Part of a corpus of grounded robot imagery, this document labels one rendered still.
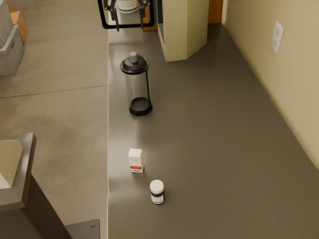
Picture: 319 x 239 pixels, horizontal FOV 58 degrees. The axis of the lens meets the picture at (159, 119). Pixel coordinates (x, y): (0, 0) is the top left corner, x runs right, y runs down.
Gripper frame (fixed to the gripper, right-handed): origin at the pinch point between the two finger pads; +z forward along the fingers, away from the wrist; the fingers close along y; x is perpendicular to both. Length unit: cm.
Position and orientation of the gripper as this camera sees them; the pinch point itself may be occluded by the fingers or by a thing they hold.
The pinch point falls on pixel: (129, 20)
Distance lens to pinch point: 101.6
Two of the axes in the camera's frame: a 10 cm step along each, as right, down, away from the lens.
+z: 0.6, 7.2, 7.0
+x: 1.2, 6.9, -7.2
